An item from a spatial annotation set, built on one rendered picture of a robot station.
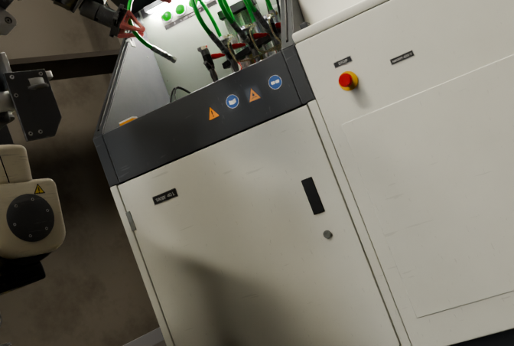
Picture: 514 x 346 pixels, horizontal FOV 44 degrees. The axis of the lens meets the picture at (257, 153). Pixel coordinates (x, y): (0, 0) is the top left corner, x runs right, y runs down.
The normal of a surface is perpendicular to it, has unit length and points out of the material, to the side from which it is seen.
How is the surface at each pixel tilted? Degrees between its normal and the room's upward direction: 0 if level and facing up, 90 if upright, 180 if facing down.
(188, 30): 90
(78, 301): 90
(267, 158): 90
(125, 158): 90
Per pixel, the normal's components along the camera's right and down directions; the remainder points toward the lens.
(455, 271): -0.34, 0.05
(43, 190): 0.66, -0.31
